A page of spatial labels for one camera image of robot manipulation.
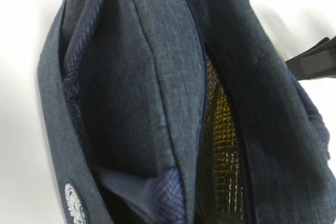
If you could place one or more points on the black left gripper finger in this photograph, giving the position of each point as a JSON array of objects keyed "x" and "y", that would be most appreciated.
[{"x": 315, "y": 63}]

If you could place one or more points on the dark blue lunch bag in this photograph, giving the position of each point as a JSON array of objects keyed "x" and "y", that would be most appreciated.
[{"x": 179, "y": 111}]

